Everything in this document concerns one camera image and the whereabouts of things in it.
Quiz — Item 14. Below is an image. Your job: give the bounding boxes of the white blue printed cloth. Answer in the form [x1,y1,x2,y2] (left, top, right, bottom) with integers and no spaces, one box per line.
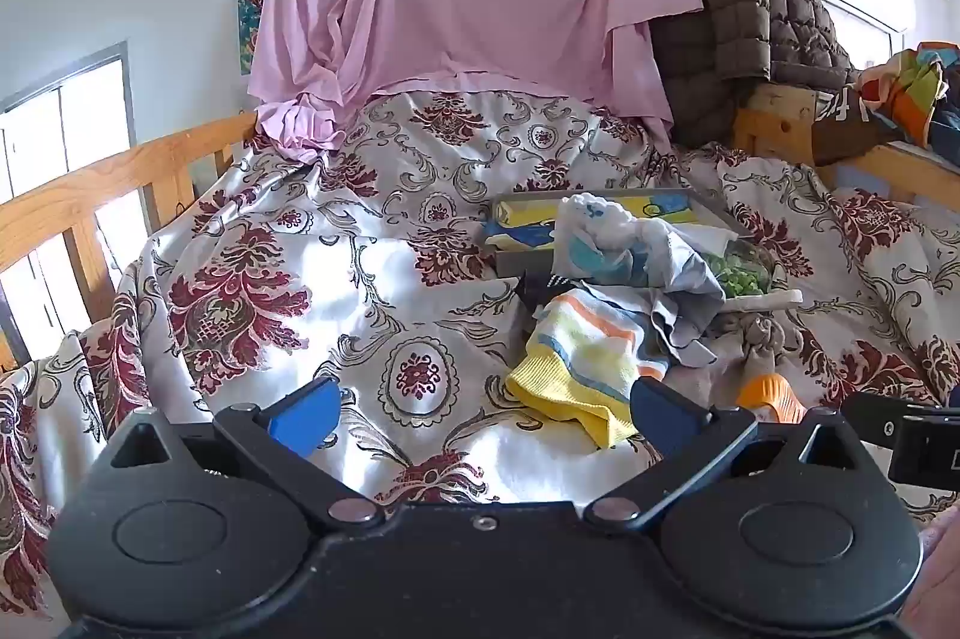
[551,194,676,287]

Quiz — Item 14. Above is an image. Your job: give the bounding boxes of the wooden bed rail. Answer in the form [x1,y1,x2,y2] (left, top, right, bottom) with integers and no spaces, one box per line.
[0,112,260,370]

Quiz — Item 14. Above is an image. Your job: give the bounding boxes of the light wooden bed frame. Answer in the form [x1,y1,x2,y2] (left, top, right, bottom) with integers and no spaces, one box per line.
[733,84,960,205]

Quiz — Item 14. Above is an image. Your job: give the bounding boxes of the grey tray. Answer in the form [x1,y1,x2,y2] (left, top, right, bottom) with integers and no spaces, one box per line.
[484,185,758,280]

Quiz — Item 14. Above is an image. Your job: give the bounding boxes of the black cloth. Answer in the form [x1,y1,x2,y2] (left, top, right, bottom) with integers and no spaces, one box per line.
[517,271,578,317]

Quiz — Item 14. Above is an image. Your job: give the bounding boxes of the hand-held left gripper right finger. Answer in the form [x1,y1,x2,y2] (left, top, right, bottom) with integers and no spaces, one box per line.
[583,376,863,531]

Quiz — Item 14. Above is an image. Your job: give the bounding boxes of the orange green patchwork cloth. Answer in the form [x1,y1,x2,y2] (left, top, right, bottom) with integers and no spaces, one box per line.
[859,43,960,149]

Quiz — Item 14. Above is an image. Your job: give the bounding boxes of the grey cloth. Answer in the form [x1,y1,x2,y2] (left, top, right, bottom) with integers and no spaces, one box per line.
[645,226,728,370]

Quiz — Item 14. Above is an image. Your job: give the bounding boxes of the window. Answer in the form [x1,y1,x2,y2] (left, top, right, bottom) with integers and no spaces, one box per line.
[0,43,147,370]

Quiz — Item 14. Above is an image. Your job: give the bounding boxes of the yellow orange striped sock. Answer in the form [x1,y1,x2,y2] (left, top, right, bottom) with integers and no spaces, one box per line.
[506,286,668,449]

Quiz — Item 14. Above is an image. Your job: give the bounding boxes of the beige knit cloth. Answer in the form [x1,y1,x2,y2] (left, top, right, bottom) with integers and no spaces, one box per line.
[712,309,807,385]

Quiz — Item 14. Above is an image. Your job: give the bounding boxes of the blue denim jeans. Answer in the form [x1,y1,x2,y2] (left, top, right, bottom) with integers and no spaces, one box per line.
[930,106,960,152]

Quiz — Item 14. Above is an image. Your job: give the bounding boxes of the teal wall poster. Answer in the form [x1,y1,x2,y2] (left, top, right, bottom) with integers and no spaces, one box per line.
[238,0,272,77]

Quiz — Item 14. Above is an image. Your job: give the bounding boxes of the brown puffer jacket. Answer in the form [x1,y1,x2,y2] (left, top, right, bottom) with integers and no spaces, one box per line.
[649,0,863,149]

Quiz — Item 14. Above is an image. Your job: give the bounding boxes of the glass bowl of green pieces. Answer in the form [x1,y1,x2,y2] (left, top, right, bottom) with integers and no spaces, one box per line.
[701,238,777,302]

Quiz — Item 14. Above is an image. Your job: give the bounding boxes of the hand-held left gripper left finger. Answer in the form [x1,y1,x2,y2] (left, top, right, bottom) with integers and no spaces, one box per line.
[97,376,385,531]

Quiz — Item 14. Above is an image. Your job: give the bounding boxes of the floral satin bedspread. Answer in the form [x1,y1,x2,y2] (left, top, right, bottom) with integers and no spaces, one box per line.
[0,88,960,617]

